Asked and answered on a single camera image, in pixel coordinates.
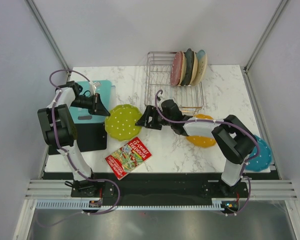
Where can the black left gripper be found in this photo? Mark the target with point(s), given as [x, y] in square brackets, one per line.
[98, 108]

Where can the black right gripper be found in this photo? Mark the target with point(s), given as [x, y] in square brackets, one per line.
[150, 111]

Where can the green polka dot plate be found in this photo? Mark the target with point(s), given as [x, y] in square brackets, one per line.
[121, 124]

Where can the wire dish rack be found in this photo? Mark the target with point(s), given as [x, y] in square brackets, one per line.
[189, 99]

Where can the orange polka dot plate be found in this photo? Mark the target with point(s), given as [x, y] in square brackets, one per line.
[202, 141]

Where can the pink polka dot plate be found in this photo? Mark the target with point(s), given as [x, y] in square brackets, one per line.
[176, 69]

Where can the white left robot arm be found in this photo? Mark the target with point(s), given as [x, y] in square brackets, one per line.
[59, 130]

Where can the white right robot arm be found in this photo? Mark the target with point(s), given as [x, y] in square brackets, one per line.
[233, 138]

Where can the teal cutting board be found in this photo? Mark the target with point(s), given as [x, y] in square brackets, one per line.
[81, 115]

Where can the black mat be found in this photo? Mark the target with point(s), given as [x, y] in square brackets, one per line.
[90, 137]

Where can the red children's book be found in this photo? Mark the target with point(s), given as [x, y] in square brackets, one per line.
[127, 158]

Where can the beige illustrated plate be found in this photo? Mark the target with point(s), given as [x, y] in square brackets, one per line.
[183, 67]

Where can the cream and blue plate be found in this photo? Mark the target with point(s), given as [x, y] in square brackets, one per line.
[200, 65]

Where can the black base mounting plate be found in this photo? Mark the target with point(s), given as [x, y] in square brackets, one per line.
[159, 189]

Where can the dark teal plate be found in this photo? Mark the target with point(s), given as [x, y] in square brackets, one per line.
[190, 62]

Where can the blue polka dot plate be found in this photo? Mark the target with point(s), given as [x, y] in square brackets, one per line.
[263, 160]

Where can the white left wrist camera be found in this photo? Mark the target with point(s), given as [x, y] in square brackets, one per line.
[93, 86]

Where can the white slotted cable duct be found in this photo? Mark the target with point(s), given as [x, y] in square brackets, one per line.
[84, 204]

